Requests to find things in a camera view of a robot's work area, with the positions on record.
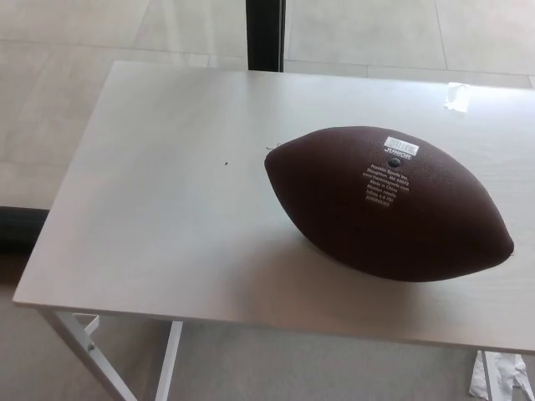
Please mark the black bar on floor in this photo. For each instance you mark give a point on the black bar on floor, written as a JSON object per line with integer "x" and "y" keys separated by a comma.
{"x": 21, "y": 229}

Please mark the crumpled white paper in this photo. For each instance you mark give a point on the crumpled white paper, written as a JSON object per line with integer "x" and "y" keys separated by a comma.
{"x": 507, "y": 372}

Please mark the brown junior football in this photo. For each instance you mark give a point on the brown junior football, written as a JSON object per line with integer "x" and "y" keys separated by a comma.
{"x": 342, "y": 217}

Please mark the black vertical door post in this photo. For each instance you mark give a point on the black vertical door post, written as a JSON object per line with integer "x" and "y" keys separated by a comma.
{"x": 264, "y": 33}

